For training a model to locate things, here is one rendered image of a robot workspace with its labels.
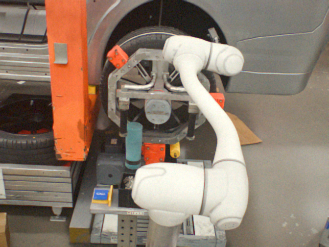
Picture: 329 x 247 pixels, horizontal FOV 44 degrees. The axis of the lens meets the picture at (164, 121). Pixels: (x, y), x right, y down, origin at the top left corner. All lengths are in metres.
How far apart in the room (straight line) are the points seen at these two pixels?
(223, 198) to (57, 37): 1.20
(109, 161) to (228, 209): 1.47
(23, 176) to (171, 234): 1.43
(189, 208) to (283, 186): 2.10
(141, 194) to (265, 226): 1.76
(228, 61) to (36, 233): 1.68
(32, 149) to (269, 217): 1.59
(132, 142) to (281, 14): 1.15
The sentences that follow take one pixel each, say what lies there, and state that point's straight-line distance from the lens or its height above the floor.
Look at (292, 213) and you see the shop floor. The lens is 2.95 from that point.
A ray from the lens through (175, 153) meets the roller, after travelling 2.37.
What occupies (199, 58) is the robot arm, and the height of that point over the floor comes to 1.33.
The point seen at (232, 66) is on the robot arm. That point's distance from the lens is 1.44.
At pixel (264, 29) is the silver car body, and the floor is 1.17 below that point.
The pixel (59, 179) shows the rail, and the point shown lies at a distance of 2.49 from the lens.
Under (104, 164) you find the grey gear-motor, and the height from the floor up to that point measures 0.39.
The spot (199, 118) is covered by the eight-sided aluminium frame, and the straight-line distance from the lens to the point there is 2.26.
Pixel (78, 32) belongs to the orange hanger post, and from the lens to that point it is 1.97.
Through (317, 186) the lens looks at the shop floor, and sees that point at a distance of 3.28.
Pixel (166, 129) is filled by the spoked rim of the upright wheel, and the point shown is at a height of 0.62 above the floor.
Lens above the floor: 1.81
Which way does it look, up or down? 29 degrees down
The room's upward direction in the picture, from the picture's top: 4 degrees clockwise
